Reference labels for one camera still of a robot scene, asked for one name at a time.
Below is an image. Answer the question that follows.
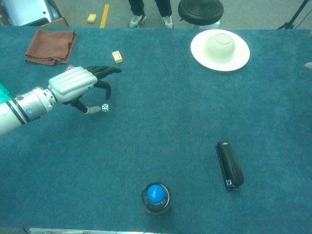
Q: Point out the black tripod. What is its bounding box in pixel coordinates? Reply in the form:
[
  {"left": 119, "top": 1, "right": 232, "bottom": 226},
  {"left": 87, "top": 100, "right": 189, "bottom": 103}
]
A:
[{"left": 277, "top": 0, "right": 312, "bottom": 30}]

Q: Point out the black trouser leg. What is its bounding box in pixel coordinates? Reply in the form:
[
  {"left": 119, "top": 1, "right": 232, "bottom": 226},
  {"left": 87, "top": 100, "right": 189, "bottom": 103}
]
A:
[
  {"left": 128, "top": 0, "right": 145, "bottom": 17},
  {"left": 154, "top": 0, "right": 173, "bottom": 18}
]

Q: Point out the black round stool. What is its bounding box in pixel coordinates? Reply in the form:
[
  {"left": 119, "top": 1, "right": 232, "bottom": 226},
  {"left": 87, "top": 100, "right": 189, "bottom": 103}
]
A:
[{"left": 177, "top": 0, "right": 225, "bottom": 25}]

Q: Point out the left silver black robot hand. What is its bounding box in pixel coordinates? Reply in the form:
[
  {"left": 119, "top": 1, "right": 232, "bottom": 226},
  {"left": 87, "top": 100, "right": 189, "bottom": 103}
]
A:
[{"left": 47, "top": 65, "right": 122, "bottom": 115}]

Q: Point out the grey white sneaker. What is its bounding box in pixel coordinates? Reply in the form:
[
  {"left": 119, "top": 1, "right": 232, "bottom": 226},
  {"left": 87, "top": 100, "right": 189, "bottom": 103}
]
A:
[
  {"left": 161, "top": 15, "right": 175, "bottom": 29},
  {"left": 128, "top": 14, "right": 148, "bottom": 28}
]

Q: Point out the cream domino tile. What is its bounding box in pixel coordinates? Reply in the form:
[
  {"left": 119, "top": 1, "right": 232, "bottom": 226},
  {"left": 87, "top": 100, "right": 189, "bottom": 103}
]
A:
[{"left": 112, "top": 50, "right": 124, "bottom": 64}]

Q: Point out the white plastic item in box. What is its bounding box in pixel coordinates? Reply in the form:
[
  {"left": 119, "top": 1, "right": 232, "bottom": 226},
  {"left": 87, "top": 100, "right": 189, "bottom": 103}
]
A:
[{"left": 0, "top": 0, "right": 62, "bottom": 26}]

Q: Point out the black stapler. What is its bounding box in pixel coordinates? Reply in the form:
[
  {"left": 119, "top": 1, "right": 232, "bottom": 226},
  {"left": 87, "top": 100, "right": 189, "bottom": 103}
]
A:
[{"left": 214, "top": 140, "right": 245, "bottom": 192}]

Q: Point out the brown folded cloth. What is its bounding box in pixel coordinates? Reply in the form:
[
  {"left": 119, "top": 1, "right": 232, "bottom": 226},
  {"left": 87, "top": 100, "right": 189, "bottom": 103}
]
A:
[{"left": 24, "top": 29, "right": 77, "bottom": 66}]

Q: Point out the blue ball in cup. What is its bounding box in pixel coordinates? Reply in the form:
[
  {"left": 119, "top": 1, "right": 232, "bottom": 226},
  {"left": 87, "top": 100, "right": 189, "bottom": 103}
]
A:
[{"left": 140, "top": 181, "right": 172, "bottom": 215}]

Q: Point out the white round plate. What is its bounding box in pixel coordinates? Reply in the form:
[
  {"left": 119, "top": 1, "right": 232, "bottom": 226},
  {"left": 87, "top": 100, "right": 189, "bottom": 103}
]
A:
[{"left": 190, "top": 29, "right": 251, "bottom": 72}]

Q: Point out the white upturned bowl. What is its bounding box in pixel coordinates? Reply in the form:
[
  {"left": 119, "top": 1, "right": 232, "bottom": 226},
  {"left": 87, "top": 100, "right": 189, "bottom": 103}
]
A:
[{"left": 204, "top": 32, "right": 236, "bottom": 64}]

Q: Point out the yellow tape strip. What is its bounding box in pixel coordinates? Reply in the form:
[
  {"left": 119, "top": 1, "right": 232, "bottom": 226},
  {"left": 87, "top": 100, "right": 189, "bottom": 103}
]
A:
[{"left": 99, "top": 4, "right": 110, "bottom": 29}]

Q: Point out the green shiny bag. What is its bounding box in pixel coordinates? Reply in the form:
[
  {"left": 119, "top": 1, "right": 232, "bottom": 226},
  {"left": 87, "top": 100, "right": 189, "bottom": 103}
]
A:
[{"left": 0, "top": 82, "right": 13, "bottom": 104}]

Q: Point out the metal frame bar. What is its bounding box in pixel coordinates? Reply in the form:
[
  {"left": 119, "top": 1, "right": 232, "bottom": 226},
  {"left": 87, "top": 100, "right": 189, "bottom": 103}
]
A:
[{"left": 22, "top": 227, "right": 173, "bottom": 234}]

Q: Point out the brown cardboard box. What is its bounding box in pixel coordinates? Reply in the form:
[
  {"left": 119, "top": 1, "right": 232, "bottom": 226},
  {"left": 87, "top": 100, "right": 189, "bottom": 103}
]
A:
[{"left": 0, "top": 0, "right": 70, "bottom": 27}]

